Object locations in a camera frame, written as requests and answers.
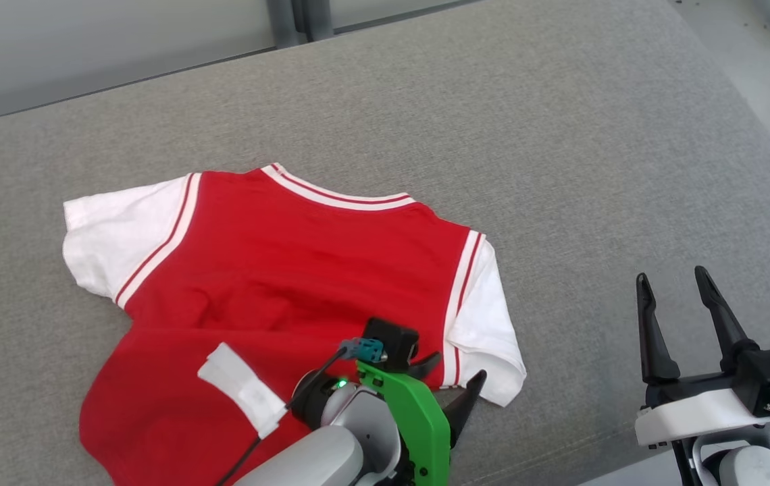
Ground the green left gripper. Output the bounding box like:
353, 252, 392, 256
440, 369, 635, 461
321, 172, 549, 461
356, 352, 488, 486

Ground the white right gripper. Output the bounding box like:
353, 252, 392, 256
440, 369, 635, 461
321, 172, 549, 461
634, 265, 770, 448

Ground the red basketball jersey shirt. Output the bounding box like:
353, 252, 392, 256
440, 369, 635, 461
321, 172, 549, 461
63, 162, 528, 486

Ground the grey fabric sofa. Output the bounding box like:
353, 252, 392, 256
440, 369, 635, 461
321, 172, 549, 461
0, 0, 770, 486

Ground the white cable label tag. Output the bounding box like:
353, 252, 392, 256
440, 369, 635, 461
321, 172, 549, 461
197, 342, 288, 440

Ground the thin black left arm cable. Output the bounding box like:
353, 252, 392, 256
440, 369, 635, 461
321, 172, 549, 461
215, 347, 359, 486

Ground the grey partition post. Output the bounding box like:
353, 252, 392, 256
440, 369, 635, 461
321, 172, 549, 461
267, 0, 334, 49

